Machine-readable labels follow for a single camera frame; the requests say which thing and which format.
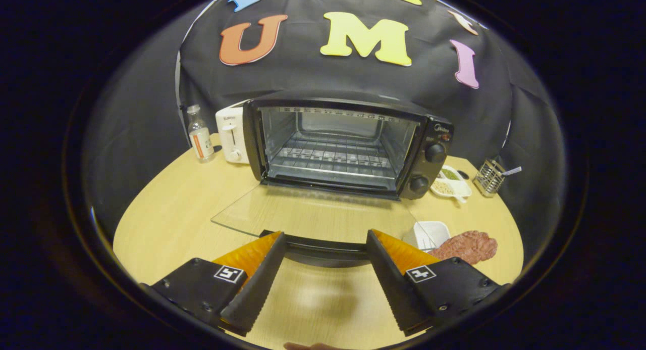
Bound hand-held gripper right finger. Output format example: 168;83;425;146
364;229;511;337

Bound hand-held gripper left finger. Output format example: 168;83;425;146
141;231;288;337

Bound reddish-brown meat slice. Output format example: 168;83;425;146
428;230;499;266

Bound black toaster oven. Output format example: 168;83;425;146
210;90;455;268

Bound white bread toaster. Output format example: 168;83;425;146
215;106;251;165

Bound small white rectangular tray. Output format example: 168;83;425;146
413;220;451;252

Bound white divided dish with beans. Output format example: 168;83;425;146
430;164;473;204

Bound metal mesh utensil holder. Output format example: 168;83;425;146
473;159;507;198

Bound clear glass bottle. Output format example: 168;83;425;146
186;104;216;163

